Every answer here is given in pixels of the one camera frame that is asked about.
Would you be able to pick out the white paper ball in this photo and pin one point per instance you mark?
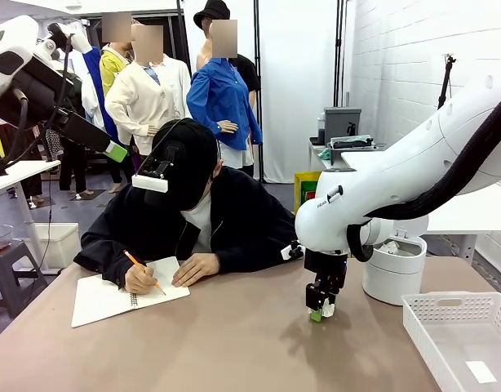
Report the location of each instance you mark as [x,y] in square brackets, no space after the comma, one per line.
[387,248]
[329,311]

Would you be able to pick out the white bottle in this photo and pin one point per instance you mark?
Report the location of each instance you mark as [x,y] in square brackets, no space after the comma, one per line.
[320,126]

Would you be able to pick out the white hanging coat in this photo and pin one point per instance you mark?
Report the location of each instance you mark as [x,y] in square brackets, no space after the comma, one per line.
[91,102]

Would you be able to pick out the black double stand pole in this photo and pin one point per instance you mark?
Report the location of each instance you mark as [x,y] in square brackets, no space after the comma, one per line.
[339,49]

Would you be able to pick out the mannequin in black shirt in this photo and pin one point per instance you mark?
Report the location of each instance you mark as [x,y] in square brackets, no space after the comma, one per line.
[246,69]

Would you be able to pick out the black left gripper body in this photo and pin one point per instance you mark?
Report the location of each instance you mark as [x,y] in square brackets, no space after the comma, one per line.
[38,98]

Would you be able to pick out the green cloth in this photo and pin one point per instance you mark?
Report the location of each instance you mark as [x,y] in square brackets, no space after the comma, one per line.
[324,154]

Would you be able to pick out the white head-mounted camera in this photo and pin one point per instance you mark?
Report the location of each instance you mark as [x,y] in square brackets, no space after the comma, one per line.
[150,183]

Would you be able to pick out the yellow green bag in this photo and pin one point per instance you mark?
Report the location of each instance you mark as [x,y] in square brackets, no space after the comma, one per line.
[305,183]

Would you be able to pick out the tall black tripod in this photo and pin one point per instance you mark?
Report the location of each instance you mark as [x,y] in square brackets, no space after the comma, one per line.
[445,85]

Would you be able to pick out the small white table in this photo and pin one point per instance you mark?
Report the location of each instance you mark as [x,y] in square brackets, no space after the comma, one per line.
[26,169]

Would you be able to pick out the blue hanging garment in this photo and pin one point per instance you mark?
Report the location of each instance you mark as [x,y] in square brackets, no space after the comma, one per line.
[97,81]

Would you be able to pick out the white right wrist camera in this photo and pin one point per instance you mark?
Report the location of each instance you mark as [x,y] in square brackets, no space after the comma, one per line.
[285,253]

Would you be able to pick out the person in black jacket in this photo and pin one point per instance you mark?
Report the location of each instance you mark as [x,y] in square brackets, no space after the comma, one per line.
[242,212]

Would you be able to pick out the grey box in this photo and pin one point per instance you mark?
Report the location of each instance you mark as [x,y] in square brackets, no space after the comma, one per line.
[340,122]

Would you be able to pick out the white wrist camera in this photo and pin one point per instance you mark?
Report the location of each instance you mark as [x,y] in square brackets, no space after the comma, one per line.
[80,41]
[285,253]

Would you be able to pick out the grey tray with green contents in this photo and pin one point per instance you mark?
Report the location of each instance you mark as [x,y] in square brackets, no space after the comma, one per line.
[348,153]

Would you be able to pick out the black bucket hat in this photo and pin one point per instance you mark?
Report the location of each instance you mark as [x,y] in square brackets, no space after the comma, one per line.
[211,12]

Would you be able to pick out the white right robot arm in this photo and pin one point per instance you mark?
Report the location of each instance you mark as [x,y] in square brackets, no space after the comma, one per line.
[356,204]

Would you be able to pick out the mannequin in yellow shirt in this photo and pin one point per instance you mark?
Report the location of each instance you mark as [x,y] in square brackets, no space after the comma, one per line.
[109,69]

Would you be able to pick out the mannequin in blue shirt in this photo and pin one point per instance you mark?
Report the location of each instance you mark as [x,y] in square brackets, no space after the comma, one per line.
[222,94]

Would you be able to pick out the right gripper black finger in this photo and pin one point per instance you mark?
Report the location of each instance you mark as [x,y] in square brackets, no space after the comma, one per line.
[316,298]
[332,294]

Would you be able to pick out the white round trash bin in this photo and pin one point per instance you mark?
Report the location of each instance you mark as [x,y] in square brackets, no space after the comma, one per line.
[393,281]

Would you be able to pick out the white spiral notebook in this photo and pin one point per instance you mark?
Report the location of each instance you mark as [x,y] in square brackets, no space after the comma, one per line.
[99,298]

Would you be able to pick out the orange pencil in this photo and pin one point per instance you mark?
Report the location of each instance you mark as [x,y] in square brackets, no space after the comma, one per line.
[132,258]

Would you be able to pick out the person's left forearm black sleeve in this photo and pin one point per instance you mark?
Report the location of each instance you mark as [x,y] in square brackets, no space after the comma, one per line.
[254,257]

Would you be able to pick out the white perforated plastic basket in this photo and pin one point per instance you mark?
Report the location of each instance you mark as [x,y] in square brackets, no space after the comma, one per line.
[438,343]

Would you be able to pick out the large white table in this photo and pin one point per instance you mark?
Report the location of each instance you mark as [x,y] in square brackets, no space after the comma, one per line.
[479,208]

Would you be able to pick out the small black mini tripod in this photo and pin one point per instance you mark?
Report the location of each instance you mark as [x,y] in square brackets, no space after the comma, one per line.
[351,128]

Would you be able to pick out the red bag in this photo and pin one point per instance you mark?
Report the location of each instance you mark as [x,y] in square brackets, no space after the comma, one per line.
[311,197]

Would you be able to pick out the black cap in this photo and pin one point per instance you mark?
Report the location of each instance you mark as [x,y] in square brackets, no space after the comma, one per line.
[193,163]

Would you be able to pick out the white storage bin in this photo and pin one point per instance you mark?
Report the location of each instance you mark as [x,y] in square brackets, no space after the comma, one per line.
[58,245]

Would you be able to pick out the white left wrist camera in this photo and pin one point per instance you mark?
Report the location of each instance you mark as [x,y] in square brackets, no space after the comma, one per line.
[80,41]

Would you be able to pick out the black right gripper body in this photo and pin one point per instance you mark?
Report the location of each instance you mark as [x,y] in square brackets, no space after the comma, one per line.
[326,265]

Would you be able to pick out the person's left hand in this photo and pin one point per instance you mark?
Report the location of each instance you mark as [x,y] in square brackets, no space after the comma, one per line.
[197,267]

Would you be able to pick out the grey plastic stool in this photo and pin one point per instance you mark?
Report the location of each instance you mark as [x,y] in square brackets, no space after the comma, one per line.
[5,261]

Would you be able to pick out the person's right forearm black sleeve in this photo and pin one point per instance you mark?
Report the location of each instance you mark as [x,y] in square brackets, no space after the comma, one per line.
[107,261]

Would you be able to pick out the black slanted pole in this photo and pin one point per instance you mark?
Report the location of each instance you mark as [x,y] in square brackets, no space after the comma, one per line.
[181,24]

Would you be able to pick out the mannequin in white shirt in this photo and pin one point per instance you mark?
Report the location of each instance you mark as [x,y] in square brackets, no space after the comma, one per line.
[144,94]

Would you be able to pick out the narrow white side table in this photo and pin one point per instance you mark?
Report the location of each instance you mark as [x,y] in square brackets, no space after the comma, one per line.
[316,153]

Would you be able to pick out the black backdrop stand pole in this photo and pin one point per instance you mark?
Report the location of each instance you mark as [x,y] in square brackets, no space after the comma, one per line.
[258,41]

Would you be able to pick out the person's right hand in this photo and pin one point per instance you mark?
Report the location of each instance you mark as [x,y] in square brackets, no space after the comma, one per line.
[140,279]

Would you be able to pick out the person in dark green jacket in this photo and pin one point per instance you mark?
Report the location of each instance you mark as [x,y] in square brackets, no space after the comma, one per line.
[73,163]

